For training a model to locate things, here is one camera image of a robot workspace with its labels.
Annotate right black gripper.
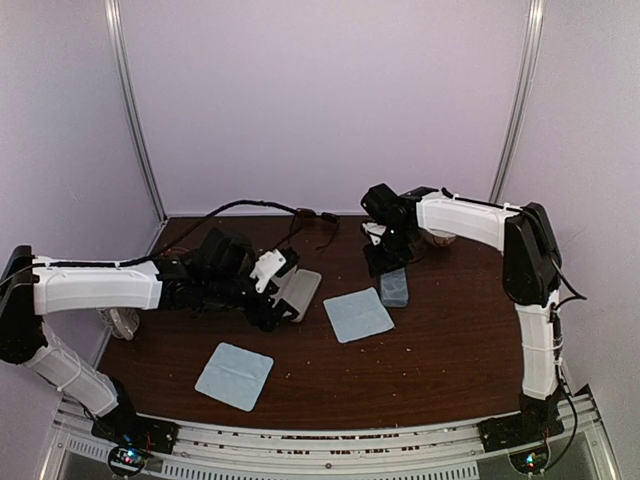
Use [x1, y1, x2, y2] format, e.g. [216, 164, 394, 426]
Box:
[365, 223, 417, 276]

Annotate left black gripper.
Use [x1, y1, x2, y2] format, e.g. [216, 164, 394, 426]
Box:
[205, 266, 299, 332]

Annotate grey-blue glasses case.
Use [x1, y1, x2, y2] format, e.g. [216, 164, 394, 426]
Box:
[379, 268, 409, 308]

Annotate pink glasses case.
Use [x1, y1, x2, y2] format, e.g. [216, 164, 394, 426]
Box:
[272, 267, 322, 323]

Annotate light blue cloth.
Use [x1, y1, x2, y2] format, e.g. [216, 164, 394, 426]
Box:
[323, 287, 395, 344]
[194, 342, 274, 412]

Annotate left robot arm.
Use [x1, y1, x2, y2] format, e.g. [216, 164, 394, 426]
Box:
[1, 228, 302, 444]

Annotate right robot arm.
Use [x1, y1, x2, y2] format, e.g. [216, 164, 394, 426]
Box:
[360, 183, 563, 442]

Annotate dark sunglasses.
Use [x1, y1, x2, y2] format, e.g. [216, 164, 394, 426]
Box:
[286, 208, 341, 252]

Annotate white ceramic bowl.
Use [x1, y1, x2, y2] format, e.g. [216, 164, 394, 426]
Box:
[423, 231, 457, 248]

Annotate patterned mug orange inside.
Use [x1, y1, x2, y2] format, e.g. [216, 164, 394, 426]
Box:
[98, 308, 140, 341]

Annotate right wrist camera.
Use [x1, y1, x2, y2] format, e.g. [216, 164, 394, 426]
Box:
[361, 222, 386, 246]

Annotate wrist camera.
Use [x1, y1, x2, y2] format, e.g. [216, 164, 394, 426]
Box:
[361, 222, 386, 246]
[249, 247, 299, 294]

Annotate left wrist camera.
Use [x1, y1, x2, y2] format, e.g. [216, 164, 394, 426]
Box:
[249, 247, 299, 294]

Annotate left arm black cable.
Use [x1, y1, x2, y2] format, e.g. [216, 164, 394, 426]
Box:
[0, 199, 301, 296]

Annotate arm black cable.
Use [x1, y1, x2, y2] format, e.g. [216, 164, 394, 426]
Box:
[0, 199, 301, 296]
[442, 187, 589, 451]

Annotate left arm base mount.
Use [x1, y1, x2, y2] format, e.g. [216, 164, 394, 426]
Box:
[91, 417, 179, 478]

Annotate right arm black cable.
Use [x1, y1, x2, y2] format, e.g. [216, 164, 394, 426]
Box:
[442, 187, 589, 451]

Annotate aluminium front rail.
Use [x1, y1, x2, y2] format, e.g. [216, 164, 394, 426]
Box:
[39, 394, 624, 480]

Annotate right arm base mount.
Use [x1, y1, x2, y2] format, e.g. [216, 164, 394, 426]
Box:
[477, 414, 565, 476]

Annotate right aluminium frame post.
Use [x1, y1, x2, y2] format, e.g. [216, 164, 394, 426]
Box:
[489, 0, 546, 203]

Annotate aluminium frame post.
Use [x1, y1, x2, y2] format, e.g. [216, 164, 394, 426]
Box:
[104, 0, 167, 222]
[489, 0, 546, 203]

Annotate left aluminium frame post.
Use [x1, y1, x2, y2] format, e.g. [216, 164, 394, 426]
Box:
[104, 0, 167, 222]

